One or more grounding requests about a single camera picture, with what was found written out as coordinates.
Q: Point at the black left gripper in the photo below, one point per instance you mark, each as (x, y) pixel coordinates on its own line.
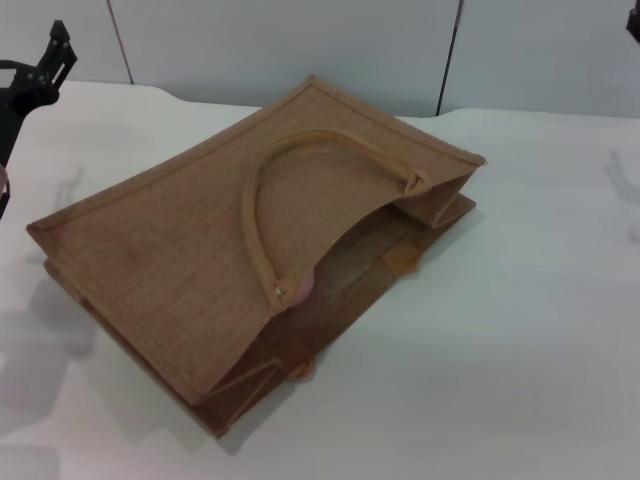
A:
(10, 115)

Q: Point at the pink toy peach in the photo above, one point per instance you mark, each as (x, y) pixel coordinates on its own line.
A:
(304, 289)

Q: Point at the brown jute handbag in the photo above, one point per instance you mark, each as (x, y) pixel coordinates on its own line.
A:
(175, 250)

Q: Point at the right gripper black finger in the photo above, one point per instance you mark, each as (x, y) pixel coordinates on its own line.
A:
(635, 22)

